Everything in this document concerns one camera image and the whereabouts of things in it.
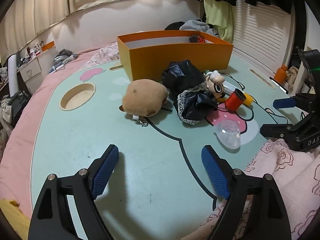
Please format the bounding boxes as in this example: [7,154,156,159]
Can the mint cartoon lap table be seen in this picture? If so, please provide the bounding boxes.
[30,55,306,240]

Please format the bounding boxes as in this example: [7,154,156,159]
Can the orange cardboard box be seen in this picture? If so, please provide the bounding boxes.
[117,30,233,81]

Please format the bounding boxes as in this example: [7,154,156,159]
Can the clear egg capsule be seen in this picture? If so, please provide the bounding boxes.
[215,120,241,150]

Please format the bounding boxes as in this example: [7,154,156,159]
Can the pink fuzzy sleeve forearm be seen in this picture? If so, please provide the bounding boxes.
[184,138,320,240]

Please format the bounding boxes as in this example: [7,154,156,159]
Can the pink bed sheet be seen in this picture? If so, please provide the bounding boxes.
[0,47,118,221]

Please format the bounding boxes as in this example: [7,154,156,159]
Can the black lace cloth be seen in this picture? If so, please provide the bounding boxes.
[162,60,218,125]

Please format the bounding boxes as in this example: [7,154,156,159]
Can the green hanging garment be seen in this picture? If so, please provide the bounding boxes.
[204,0,233,43]

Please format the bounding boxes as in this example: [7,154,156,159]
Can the cartoon figure toy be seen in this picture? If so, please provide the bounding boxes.
[205,70,225,99]

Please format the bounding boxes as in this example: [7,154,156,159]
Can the brown plush toy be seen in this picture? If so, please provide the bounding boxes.
[119,79,169,118]

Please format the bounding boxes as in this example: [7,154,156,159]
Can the black square box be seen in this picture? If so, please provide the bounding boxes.
[189,35,206,43]

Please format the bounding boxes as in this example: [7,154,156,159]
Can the yellow white tube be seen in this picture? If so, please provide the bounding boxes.
[223,81,253,107]

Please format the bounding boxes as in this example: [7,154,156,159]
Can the orange bottle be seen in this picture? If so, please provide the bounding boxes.
[273,64,287,85]

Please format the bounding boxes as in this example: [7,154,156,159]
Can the pink floral blanket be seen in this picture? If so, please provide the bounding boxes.
[80,42,119,70]

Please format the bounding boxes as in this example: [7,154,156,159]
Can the black cable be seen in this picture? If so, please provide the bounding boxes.
[220,72,306,124]

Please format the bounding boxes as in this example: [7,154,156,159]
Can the yellow cloth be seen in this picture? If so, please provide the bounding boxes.
[1,199,30,239]

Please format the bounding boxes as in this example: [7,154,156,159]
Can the white roll tube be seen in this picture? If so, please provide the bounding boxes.
[8,54,18,98]

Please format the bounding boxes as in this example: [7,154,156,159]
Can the white bedside drawer cabinet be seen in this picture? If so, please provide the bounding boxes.
[20,59,43,94]

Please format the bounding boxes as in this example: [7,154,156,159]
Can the red thread spool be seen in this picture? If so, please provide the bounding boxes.
[225,93,243,112]

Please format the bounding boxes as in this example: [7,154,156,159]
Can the grey clothes pile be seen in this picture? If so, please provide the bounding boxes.
[179,20,219,36]

